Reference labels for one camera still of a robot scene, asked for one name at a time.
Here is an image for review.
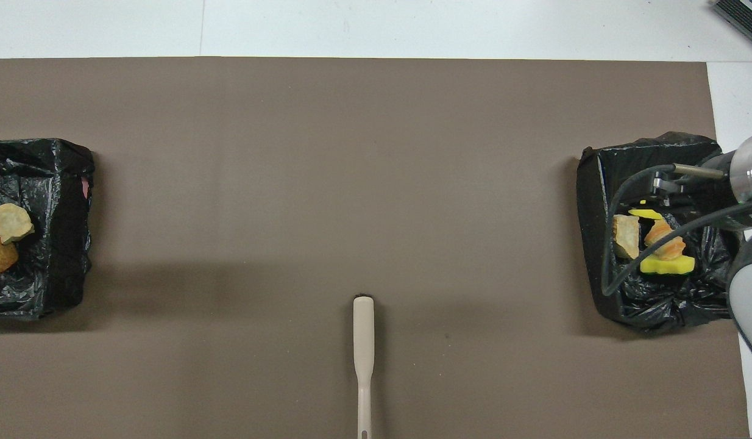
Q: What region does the pale torn bread chunk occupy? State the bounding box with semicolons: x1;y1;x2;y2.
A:
612;214;640;262

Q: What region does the black bagged bin pink mark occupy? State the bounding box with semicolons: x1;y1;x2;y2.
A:
0;138;96;322

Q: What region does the orange striped toy croissant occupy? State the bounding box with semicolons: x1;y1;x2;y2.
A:
644;219;687;262

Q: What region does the brown table mat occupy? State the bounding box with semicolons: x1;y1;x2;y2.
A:
0;57;750;439

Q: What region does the notched yellow sponge piece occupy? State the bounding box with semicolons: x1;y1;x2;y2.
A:
639;253;696;276

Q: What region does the small torn croissant piece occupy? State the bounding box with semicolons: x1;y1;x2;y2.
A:
0;203;35;246

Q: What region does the dark ribbed device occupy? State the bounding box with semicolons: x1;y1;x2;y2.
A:
710;0;752;53

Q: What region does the beige hand brush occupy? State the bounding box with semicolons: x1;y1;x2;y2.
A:
353;295;376;439

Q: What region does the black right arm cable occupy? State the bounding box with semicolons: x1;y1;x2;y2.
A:
600;163;752;298

